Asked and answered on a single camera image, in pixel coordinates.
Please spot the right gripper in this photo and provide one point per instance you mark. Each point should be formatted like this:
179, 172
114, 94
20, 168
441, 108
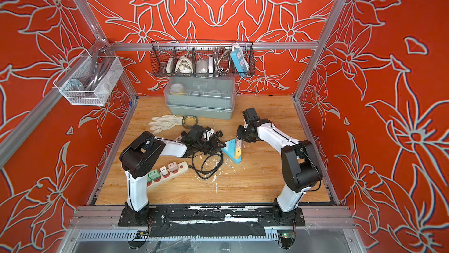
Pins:
239, 134

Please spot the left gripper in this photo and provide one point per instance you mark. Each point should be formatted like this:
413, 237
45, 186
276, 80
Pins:
214, 147

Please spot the yellow plug adapter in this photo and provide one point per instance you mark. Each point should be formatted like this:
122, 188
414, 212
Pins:
238, 153

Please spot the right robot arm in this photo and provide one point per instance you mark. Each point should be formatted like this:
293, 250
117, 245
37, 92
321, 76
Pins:
300, 167

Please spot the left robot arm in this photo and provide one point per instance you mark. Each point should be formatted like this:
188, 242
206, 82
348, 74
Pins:
139, 158

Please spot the tape roll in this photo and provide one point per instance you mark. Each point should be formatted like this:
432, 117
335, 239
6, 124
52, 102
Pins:
188, 122

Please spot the white power strip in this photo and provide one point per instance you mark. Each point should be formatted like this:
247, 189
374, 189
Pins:
166, 173

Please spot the white work glove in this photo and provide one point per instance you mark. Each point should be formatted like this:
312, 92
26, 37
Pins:
165, 122

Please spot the grey plastic storage box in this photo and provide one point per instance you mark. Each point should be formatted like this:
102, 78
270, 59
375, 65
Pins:
212, 98

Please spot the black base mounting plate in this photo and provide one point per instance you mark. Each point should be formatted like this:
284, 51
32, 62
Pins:
262, 215

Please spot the black wire basket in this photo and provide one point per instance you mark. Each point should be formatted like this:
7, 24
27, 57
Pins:
204, 58

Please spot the clear plastic wall basket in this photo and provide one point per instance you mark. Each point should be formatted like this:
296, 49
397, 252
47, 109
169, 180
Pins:
90, 79

